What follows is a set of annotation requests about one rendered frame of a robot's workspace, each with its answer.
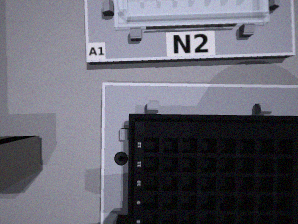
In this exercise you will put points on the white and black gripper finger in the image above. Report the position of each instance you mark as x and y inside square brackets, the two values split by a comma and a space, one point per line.
[124, 219]

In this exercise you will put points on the clear multiwell plate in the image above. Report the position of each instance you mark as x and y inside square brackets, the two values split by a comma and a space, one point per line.
[178, 14]

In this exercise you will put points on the black multiwell plate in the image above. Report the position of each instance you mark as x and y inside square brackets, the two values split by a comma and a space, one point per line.
[165, 149]

